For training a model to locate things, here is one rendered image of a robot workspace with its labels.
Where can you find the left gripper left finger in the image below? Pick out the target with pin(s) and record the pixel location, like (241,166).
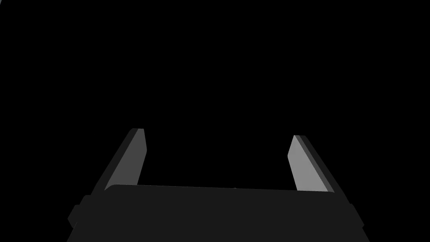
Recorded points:
(129,159)

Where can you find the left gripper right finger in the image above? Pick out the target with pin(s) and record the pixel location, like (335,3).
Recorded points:
(307,166)

